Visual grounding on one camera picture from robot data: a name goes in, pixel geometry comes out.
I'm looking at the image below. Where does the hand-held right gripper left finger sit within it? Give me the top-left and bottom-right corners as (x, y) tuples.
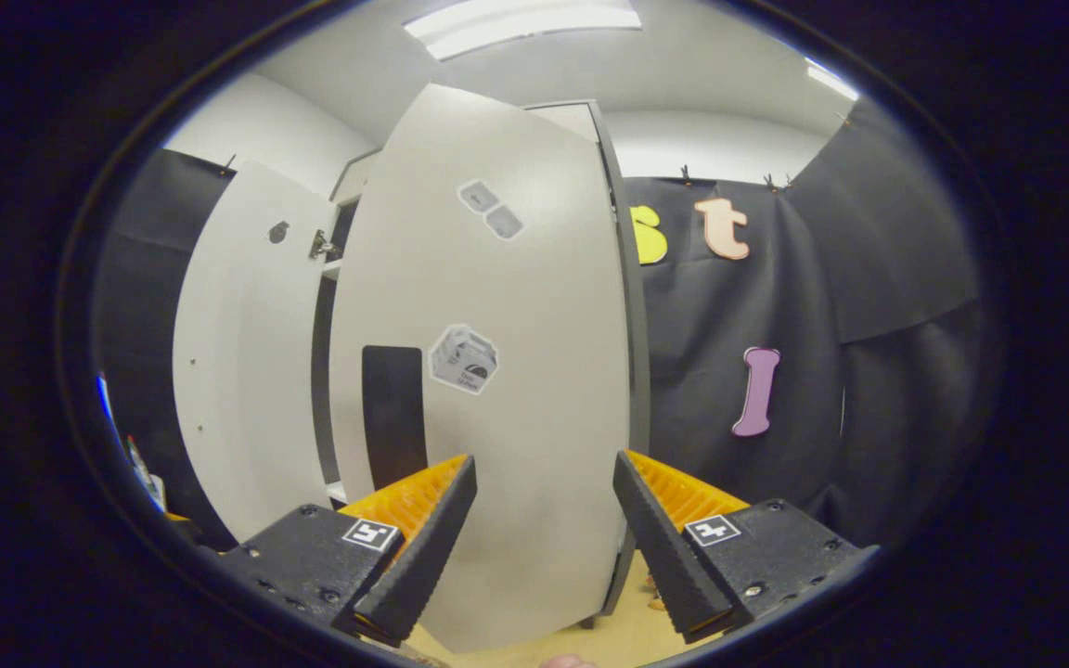
(219, 455), (478, 648)

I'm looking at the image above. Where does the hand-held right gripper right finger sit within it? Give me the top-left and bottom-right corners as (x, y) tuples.
(613, 451), (879, 644)

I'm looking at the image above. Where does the white and grey cabinet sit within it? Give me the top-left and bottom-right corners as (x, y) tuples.
(312, 100), (652, 632)

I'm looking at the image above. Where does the white cabinet door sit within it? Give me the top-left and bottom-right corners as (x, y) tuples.
(173, 162), (336, 544)
(328, 83), (633, 653)

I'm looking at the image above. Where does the slim green white container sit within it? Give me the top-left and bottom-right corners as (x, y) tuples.
(124, 436), (150, 493)

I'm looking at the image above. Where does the small ceiling light panel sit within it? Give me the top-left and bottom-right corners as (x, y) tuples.
(805, 58), (860, 101)

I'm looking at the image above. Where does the large ceiling light panel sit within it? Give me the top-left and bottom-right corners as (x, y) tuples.
(405, 0), (644, 61)

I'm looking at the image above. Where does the black door handle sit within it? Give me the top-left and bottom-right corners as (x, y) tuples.
(362, 345), (430, 493)

